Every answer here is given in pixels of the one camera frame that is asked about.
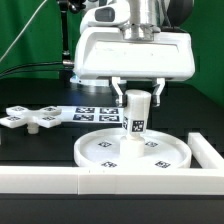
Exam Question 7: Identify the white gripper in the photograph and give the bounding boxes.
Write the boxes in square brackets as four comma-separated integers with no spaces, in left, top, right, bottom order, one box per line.
[74,27,195,107]

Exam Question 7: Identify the white round table top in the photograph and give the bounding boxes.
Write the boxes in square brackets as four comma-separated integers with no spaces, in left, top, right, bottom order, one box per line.
[74,128,192,170]

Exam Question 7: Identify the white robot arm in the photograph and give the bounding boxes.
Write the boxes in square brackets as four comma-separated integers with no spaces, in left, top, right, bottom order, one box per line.
[74,0,195,107]

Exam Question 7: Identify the white marker sheet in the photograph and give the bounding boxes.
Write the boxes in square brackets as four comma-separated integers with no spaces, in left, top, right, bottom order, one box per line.
[58,106,123,124]

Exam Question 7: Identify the white obstacle fence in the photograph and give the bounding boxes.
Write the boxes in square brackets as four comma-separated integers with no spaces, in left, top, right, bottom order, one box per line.
[0,133,224,195]

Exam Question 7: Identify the white cross table base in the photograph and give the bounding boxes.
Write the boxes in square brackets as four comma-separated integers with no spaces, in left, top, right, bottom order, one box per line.
[0,106,62,134]

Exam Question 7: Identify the black camera stand pole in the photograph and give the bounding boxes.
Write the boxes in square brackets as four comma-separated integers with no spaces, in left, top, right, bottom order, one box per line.
[56,0,86,83]

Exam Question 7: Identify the black cables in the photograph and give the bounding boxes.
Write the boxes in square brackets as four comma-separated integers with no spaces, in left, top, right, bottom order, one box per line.
[0,61,66,80]

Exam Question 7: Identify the grey diagonal cable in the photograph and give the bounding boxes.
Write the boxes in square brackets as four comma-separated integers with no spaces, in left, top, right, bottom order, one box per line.
[0,0,48,63]

